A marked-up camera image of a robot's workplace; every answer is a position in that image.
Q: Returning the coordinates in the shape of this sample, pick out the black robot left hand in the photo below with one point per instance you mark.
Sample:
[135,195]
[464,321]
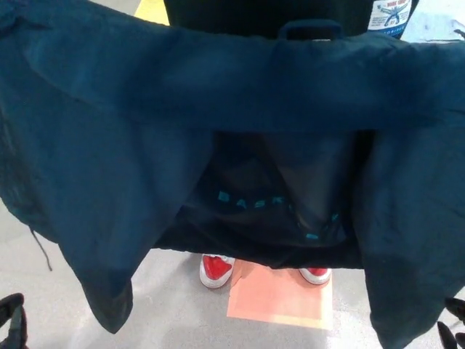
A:
[11,327]

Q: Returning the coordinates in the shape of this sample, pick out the dark navy coat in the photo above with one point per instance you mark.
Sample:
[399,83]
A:
[109,109]

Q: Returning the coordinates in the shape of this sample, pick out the red white sneaker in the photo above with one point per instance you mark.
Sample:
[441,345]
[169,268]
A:
[316,274]
[216,270]

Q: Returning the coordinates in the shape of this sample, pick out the person's black sweater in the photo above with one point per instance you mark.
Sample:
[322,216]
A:
[225,14]

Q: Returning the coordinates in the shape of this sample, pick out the orange floor marking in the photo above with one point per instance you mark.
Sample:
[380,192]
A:
[279,301]

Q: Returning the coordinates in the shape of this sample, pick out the red white right sneaker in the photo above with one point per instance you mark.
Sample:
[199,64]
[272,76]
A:
[216,270]

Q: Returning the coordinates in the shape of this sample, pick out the yellow floor tape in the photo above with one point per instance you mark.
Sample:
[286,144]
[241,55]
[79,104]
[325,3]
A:
[152,11]

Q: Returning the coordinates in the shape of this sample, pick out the red white left sneaker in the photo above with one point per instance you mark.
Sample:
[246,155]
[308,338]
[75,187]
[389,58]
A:
[316,274]

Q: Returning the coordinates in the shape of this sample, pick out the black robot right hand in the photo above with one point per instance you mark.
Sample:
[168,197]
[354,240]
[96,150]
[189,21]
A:
[458,338]

